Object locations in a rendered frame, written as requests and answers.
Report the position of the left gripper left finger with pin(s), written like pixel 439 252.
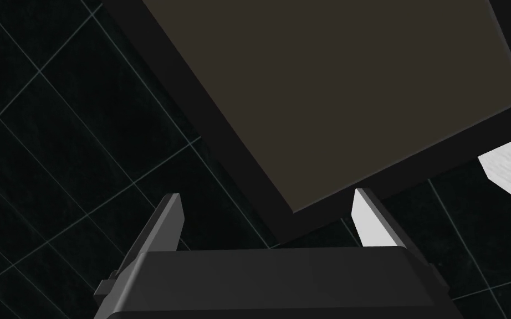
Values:
pixel 163 228

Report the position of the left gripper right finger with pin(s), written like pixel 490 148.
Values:
pixel 376 223

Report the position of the dark brown cabinet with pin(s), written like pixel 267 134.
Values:
pixel 326 97

